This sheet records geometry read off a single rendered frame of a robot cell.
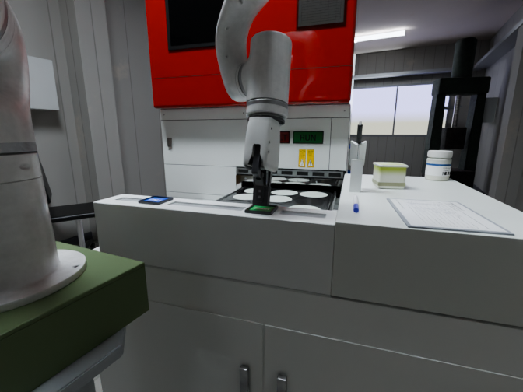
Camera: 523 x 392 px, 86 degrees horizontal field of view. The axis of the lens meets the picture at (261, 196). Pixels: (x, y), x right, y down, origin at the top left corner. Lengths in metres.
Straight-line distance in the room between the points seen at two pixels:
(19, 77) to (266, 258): 0.49
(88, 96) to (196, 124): 2.06
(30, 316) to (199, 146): 0.98
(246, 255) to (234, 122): 0.74
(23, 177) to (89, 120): 2.76
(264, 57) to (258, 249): 0.37
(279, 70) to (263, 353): 0.58
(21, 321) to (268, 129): 0.44
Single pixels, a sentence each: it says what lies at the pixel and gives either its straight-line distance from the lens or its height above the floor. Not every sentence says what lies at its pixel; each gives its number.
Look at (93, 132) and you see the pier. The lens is 3.23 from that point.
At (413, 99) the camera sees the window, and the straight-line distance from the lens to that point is 7.71.
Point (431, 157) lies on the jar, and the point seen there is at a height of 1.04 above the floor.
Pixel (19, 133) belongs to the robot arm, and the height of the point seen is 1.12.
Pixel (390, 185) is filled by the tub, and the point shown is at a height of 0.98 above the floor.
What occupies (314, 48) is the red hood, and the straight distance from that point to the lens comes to 1.11.
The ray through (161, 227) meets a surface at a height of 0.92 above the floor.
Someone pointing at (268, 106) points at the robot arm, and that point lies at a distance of 0.56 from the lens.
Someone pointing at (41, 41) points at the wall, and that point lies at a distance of 3.41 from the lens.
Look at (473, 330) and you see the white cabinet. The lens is 0.62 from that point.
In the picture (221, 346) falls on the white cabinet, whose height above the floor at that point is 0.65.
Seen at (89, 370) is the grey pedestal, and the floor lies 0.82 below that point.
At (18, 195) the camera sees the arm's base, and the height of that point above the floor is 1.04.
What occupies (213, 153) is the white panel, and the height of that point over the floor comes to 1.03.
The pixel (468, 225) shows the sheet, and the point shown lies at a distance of 0.58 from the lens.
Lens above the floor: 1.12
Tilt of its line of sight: 13 degrees down
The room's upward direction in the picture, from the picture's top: straight up
